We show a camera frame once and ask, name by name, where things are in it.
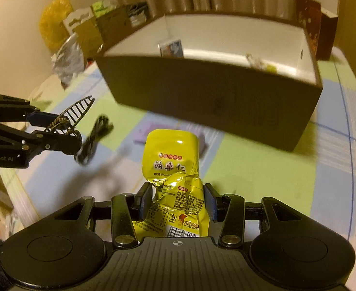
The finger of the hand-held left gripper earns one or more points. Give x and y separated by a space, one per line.
59 142
38 118

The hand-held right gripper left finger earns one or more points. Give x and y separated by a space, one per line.
144 201

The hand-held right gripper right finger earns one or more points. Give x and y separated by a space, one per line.
209 201

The black hair claw clip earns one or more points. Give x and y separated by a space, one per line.
75 109

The yellow snack packet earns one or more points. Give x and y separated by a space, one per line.
169 157

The brown cardboard box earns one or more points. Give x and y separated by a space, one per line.
211 106

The small blue box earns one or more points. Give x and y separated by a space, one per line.
172 50

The silver foil bag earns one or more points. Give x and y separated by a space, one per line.
69 60

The plaid tablecloth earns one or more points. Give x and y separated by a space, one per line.
287 182

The yellow mesh bag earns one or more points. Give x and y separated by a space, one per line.
55 21

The light green box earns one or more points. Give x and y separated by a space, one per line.
103 7

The dark red printed box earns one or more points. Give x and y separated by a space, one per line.
310 24

